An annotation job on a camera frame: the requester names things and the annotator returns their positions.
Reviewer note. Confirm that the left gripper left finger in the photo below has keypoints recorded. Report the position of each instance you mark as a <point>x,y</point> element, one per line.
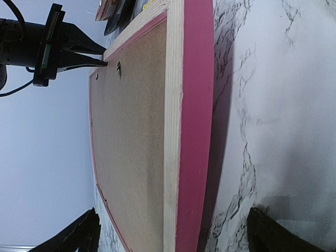
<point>81,235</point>

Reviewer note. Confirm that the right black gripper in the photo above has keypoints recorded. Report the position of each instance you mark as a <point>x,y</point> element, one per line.
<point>39,48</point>

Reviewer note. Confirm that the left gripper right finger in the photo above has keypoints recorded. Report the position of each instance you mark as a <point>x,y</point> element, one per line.
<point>265,234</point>

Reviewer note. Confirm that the yellow handled screwdriver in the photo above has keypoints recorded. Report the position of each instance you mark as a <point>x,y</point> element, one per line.
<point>145,6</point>

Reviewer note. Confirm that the pink wooden picture frame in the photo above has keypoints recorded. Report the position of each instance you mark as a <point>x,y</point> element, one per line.
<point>150,126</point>

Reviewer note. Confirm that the red patterned object in tray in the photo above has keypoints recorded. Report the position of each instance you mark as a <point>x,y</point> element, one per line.
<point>109,9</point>

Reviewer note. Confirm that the black patterned tray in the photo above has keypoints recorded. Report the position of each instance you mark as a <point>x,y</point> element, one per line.
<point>121,15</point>

